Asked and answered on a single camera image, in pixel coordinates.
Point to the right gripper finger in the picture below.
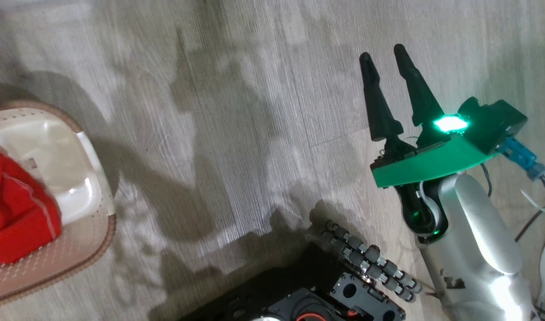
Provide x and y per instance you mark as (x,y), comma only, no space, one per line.
(379,116)
(422,100)

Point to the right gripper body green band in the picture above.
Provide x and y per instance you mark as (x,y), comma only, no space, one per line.
(433,162)

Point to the red garment with white trim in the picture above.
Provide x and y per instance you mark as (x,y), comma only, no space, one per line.
(14,214)

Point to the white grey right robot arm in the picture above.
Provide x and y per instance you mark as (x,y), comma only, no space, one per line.
(477,240)

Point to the black wheeled robot base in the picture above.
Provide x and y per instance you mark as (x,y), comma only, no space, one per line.
(299,290)

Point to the cream perforated laundry basket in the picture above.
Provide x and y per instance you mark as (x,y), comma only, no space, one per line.
(54,147)

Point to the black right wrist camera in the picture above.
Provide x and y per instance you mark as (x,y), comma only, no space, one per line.
(495,122)

